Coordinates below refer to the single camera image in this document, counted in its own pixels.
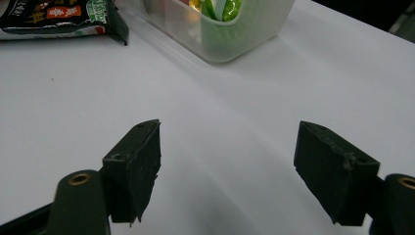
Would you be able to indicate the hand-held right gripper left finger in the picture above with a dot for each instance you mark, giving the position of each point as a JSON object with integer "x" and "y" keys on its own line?
{"x": 130, "y": 169}

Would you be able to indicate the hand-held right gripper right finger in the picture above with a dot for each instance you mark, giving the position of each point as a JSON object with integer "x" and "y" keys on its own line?
{"x": 332, "y": 173}

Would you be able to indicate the clear plastic container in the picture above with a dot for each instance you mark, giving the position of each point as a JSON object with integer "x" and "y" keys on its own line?
{"x": 257, "y": 26}

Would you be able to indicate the white and green food packet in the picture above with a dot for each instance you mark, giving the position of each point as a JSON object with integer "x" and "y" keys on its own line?
{"x": 231, "y": 8}

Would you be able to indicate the red and black food packet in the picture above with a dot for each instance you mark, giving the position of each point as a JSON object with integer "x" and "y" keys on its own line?
{"x": 65, "y": 19}

